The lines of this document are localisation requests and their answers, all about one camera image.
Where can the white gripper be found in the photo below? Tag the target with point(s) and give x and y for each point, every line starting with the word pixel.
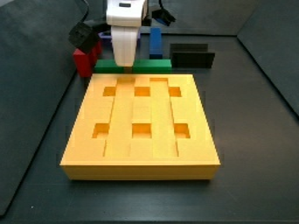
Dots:
pixel 125 17

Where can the green long block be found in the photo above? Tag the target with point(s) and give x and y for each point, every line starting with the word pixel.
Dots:
pixel 143 66

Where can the yellow slotted board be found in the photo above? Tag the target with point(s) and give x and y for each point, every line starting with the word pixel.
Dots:
pixel 141 130

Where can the purple notched block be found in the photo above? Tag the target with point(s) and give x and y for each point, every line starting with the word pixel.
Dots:
pixel 107 39

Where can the blue long block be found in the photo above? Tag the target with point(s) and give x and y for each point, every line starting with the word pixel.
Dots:
pixel 155 44

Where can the red cross-shaped block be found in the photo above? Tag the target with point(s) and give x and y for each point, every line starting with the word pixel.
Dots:
pixel 87 60

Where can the black notched block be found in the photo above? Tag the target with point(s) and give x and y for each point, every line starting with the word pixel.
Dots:
pixel 192 56

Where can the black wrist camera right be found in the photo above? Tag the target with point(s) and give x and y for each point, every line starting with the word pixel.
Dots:
pixel 163 17

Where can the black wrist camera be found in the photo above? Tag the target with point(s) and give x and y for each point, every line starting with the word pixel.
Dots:
pixel 83 37
pixel 163 17

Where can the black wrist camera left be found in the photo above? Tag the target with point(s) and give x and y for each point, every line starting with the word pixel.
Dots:
pixel 83 37

